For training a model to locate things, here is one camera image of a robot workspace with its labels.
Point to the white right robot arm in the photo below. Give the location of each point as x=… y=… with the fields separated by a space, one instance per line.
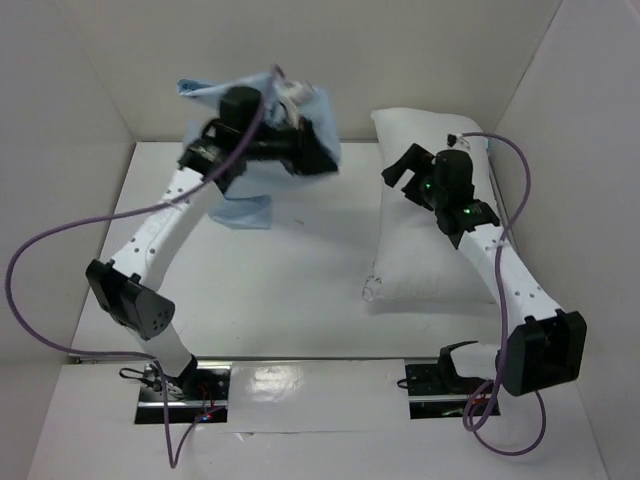
x=541 y=345

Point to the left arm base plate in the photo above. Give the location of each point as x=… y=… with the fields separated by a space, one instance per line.
x=206 y=402

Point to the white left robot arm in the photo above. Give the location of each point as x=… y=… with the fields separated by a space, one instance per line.
x=127 y=285

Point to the white pillow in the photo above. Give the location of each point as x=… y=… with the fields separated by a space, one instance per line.
x=414 y=260

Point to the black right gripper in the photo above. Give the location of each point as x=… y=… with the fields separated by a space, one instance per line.
x=413 y=176

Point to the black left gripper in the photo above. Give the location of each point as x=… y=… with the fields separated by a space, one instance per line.
x=304 y=154

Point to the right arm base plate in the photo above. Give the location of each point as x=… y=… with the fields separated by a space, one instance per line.
x=434 y=387

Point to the light blue pillowcase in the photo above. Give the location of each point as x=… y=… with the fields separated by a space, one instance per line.
x=249 y=185

